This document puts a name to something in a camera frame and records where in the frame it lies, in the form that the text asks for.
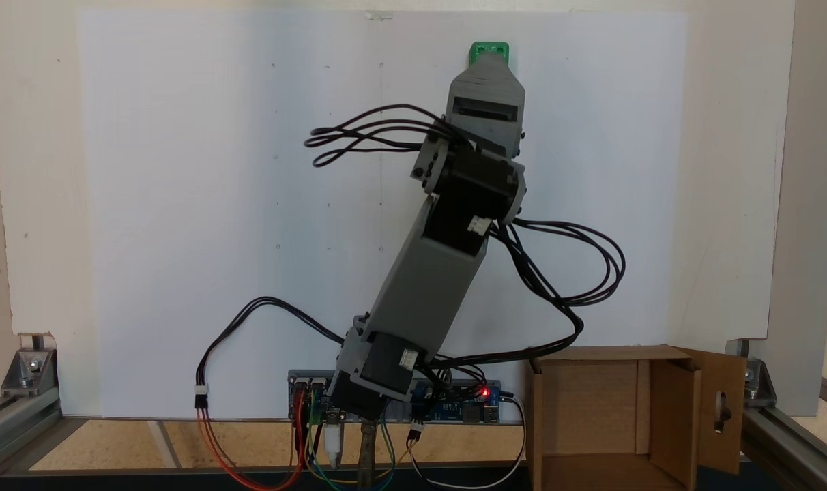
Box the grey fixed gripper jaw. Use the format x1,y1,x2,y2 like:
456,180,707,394
449,52,526,98

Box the green dice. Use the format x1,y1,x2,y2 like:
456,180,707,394
470,41,510,72

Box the blue circuit board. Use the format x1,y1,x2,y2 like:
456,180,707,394
408,381,503,424

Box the brown cardboard box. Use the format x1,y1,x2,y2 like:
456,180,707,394
525,344,749,491

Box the grey board mounting plate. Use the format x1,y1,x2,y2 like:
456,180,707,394
288,369,503,425

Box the white usb plug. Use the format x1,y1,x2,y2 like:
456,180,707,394
324,409,343,471

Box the black servo cable bundle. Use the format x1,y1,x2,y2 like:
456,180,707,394
304,104,470,168
413,218,626,384

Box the thin white cable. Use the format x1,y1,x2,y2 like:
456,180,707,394
410,394,527,490

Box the small wired circuit board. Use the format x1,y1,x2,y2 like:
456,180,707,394
289,374,336,424

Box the green jumper wire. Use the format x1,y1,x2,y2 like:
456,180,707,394
306,402,397,491

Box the aluminium corner bracket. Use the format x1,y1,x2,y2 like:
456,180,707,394
1,333,59,398
744,358,777,410

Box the black and orange jumper cable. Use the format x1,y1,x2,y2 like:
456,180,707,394
194,296,349,491

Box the aluminium frame post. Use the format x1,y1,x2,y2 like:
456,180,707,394
0,392,64,481
740,402,827,491

